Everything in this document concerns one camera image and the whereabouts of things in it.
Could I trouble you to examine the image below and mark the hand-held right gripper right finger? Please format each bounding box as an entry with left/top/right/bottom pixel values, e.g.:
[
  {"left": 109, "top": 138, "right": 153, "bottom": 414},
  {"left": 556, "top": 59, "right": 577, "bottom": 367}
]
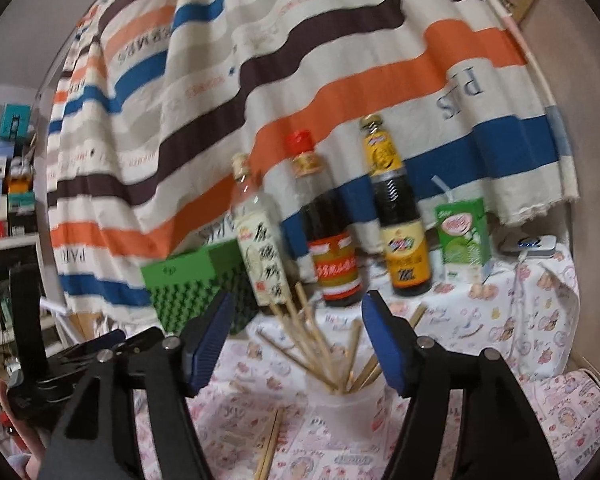
[{"left": 361, "top": 291, "right": 563, "bottom": 480}]

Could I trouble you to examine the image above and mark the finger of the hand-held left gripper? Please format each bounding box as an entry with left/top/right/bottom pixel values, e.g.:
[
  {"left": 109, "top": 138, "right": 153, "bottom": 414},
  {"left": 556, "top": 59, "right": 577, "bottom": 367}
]
[{"left": 50, "top": 330, "right": 128, "bottom": 362}]

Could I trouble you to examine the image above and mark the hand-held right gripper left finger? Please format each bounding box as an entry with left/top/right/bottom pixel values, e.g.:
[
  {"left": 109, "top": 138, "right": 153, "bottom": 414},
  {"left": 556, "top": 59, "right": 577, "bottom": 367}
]
[{"left": 37, "top": 290, "right": 238, "bottom": 480}]

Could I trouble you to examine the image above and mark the single wooden chopstick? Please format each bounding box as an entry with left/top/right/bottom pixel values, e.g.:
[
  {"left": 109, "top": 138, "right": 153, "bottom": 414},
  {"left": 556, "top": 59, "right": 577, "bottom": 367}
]
[
  {"left": 269, "top": 302, "right": 338, "bottom": 388},
  {"left": 344, "top": 319, "right": 363, "bottom": 393},
  {"left": 351, "top": 304, "right": 428, "bottom": 393},
  {"left": 255, "top": 330, "right": 341, "bottom": 393},
  {"left": 294, "top": 282, "right": 341, "bottom": 388}
]

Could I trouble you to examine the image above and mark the translucent plastic cup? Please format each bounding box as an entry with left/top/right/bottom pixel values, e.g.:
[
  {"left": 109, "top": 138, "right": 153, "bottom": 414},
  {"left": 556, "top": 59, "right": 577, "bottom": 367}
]
[{"left": 304, "top": 367, "right": 406, "bottom": 461}]

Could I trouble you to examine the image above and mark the person's left hand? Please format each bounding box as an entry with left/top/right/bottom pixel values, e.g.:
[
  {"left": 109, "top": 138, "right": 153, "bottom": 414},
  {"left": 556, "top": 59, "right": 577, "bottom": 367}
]
[{"left": 0, "top": 377, "right": 51, "bottom": 480}]

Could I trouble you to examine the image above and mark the white shelf unit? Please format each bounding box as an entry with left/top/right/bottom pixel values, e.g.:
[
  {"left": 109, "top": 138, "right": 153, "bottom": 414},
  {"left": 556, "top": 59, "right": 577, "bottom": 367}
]
[{"left": 0, "top": 232, "right": 56, "bottom": 361}]

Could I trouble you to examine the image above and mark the green checkered box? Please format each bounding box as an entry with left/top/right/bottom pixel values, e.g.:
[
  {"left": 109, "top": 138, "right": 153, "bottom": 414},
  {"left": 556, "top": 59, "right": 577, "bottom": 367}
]
[{"left": 141, "top": 239, "right": 261, "bottom": 336}]

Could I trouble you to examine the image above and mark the dark bottle with yellow label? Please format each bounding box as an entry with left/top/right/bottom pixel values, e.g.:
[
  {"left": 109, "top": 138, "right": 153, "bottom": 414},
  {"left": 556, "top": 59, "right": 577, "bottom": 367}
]
[{"left": 359, "top": 115, "right": 433, "bottom": 297}]

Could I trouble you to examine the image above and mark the dark bottle with red cap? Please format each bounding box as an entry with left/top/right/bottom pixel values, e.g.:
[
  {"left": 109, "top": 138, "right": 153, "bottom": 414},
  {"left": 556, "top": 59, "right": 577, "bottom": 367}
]
[{"left": 286, "top": 130, "right": 366, "bottom": 308}]

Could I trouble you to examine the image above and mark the clear bottle with white label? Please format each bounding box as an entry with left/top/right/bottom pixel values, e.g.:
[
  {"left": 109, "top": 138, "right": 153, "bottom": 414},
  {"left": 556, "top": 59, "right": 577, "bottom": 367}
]
[{"left": 230, "top": 152, "right": 291, "bottom": 308}]

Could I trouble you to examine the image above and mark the green milk carton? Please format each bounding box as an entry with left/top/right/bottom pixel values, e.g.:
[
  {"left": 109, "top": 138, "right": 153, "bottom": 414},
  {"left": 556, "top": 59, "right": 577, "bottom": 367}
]
[{"left": 434, "top": 197, "right": 493, "bottom": 281}]

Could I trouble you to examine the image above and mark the printed tablecloth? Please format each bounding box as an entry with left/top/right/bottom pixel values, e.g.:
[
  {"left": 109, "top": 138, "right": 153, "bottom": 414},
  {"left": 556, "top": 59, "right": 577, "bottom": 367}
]
[{"left": 130, "top": 240, "right": 600, "bottom": 480}]

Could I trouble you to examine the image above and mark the white drinking straw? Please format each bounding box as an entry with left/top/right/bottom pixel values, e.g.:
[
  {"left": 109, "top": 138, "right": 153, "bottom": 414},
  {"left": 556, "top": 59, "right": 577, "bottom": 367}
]
[{"left": 431, "top": 175, "right": 453, "bottom": 203}]

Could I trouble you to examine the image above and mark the white power bank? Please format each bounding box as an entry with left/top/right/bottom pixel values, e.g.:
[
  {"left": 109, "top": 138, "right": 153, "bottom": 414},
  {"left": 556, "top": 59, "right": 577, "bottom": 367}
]
[{"left": 497, "top": 234, "right": 558, "bottom": 260}]

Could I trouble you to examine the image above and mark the striped cloth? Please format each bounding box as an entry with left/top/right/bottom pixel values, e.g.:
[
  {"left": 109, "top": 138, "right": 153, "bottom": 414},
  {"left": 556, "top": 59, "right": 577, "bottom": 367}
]
[{"left": 45, "top": 0, "right": 581, "bottom": 326}]

